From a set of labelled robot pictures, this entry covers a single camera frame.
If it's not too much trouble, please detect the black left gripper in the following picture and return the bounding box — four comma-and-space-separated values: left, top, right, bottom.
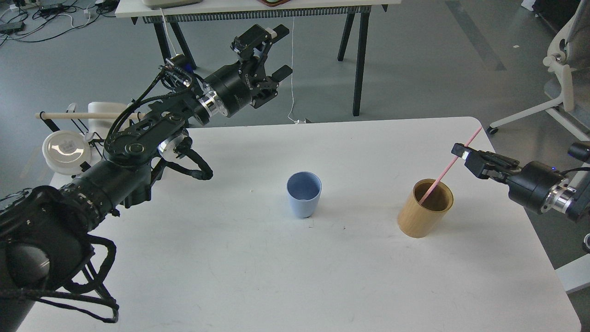
201, 24, 293, 118

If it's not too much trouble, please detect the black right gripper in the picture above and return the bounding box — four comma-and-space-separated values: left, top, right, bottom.
451, 143, 577, 214

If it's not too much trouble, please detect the pink chopstick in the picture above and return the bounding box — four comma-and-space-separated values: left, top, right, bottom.
419, 126, 482, 206

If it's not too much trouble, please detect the blue plastic cup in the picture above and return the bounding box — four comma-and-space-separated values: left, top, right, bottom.
286, 172, 322, 219

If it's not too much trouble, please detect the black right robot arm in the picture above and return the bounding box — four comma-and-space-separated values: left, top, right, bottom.
451, 143, 590, 222

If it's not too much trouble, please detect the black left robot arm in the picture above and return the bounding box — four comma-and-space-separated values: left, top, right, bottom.
0, 24, 292, 332

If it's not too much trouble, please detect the bamboo cylinder holder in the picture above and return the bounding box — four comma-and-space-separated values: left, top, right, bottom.
397, 178, 454, 239

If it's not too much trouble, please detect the white background table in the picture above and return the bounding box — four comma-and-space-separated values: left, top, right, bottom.
115, 0, 401, 116

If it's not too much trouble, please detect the white office chair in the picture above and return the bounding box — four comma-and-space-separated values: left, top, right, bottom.
486, 0, 589, 141

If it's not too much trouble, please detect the wooden dowel stick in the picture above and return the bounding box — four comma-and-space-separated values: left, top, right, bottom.
34, 112, 120, 120

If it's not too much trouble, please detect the white hanging cable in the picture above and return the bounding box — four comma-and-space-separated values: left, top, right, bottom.
288, 16, 307, 124

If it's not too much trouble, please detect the black wire rack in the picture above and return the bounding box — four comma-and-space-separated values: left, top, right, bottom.
38, 101, 126, 148

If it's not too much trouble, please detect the floor cables bundle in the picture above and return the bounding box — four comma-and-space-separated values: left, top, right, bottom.
0, 0, 119, 44

